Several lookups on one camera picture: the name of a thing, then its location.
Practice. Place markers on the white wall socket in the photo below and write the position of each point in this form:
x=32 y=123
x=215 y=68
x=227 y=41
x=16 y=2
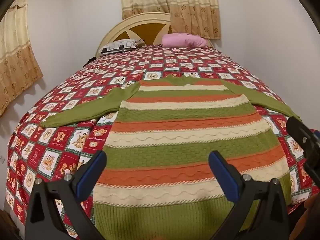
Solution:
x=2 y=160

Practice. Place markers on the red printed bear blanket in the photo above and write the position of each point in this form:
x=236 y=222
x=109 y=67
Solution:
x=62 y=155

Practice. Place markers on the striped green orange knit sweater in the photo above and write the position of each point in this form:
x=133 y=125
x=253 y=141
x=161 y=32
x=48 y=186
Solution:
x=185 y=140

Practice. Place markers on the beige side window curtain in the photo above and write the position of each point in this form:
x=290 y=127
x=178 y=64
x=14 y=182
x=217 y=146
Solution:
x=17 y=55

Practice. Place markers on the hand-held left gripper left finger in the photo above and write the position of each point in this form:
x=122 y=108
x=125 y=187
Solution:
x=93 y=170

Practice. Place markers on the wide beige floral curtain panel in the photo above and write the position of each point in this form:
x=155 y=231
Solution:
x=197 y=7

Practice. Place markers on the pink pillow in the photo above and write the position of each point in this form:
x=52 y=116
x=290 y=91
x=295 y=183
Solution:
x=182 y=40

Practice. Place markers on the cream wooden bed headboard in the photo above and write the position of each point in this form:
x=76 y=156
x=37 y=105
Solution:
x=120 y=30

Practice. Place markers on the grey white patterned pillow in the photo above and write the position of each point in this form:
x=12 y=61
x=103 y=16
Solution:
x=117 y=45

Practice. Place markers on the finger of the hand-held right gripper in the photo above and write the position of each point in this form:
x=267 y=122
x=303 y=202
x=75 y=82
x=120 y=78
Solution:
x=297 y=130
x=313 y=165

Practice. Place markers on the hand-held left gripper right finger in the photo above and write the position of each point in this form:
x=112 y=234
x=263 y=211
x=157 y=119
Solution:
x=222 y=170

